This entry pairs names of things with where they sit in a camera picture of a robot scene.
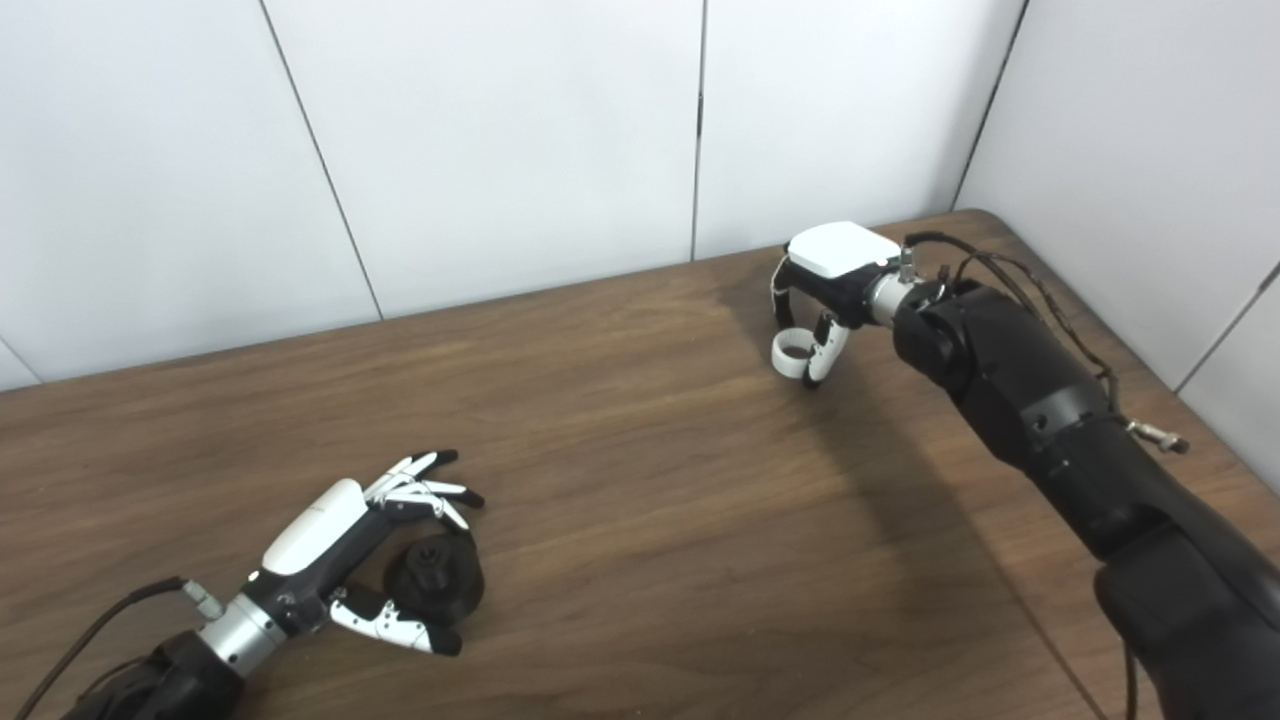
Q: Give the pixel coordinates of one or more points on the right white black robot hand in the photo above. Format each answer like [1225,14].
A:
[845,250]

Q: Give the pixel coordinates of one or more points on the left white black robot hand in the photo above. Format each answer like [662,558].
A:
[315,530]

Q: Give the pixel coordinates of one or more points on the round black plastic part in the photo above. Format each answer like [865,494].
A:
[455,590]

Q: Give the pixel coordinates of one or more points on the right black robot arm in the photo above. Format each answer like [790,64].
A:
[1040,400]

